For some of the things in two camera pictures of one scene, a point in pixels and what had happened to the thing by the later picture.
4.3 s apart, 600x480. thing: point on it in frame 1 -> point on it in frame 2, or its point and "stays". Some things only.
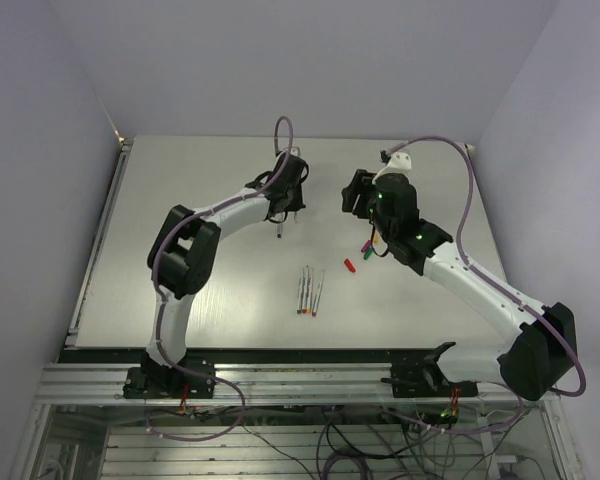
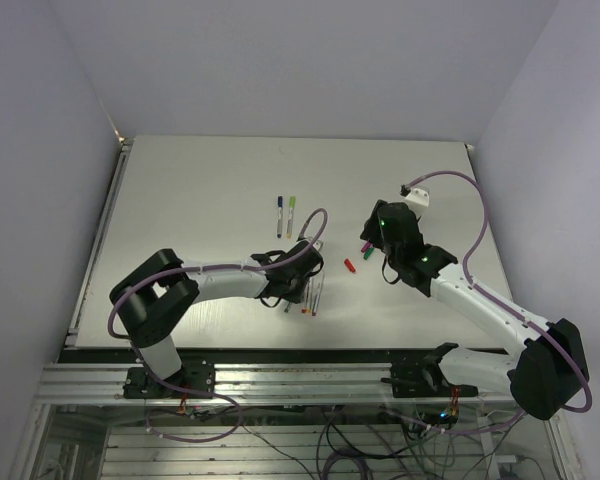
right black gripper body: (362, 195) -> (373, 234)
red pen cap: (349, 265) stays
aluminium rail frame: (259, 384) stays
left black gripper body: (296, 198) -> (298, 287)
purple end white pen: (318, 293) stays
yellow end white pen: (309, 290) stays
